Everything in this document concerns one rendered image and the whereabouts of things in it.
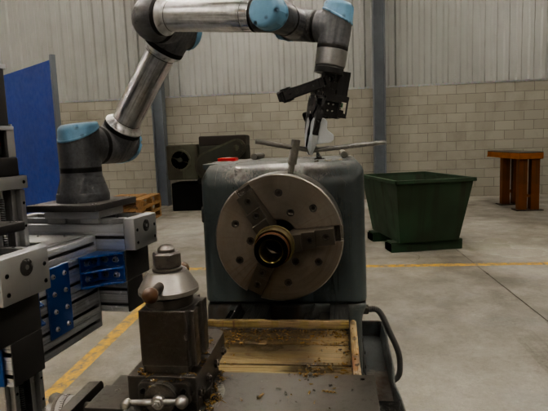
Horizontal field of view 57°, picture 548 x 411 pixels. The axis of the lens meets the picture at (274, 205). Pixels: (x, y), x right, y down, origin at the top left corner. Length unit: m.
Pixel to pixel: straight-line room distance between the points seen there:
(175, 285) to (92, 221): 0.88
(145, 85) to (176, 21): 0.29
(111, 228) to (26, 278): 0.44
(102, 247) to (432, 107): 10.39
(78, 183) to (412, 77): 10.37
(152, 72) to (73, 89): 11.09
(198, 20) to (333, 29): 0.32
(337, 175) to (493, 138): 10.55
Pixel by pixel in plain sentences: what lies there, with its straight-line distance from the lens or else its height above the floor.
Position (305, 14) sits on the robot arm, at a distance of 1.29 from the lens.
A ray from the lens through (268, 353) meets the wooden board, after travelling 1.07.
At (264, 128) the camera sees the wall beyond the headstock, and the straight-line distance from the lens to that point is 11.30.
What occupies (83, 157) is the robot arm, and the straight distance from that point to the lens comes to 1.54.
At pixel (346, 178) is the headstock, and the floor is 1.21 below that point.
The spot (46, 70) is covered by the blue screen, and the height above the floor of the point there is 2.20.
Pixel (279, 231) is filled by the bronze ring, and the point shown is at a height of 1.12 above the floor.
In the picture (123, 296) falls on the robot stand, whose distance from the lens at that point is 1.52.
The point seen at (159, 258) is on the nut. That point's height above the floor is 1.17.
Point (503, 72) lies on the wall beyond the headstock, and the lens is 12.03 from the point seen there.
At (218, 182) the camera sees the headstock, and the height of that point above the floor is 1.21.
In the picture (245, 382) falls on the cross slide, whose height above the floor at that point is 0.97.
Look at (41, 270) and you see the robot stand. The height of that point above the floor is 1.07.
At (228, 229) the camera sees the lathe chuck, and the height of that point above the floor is 1.10.
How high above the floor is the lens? 1.31
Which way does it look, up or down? 7 degrees down
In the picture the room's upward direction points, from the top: 2 degrees counter-clockwise
